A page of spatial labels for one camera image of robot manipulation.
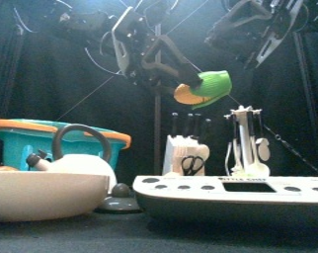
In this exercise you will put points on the yellow toy corn green leaves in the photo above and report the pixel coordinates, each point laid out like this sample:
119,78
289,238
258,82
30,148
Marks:
214,85

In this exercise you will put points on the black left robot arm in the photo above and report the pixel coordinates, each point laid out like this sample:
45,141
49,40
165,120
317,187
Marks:
86,23

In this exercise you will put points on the white toy knife block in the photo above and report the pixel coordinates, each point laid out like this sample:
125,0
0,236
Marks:
177,154

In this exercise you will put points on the white toy utensil stand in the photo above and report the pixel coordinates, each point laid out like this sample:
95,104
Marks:
245,131

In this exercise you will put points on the grey kettle lid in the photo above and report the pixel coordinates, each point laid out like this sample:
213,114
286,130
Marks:
121,202

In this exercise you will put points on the teal basket with orange rim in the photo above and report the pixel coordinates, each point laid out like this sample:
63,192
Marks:
20,145

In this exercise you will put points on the black vertical frame pole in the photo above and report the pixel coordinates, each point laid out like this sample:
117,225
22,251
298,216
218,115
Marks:
158,131

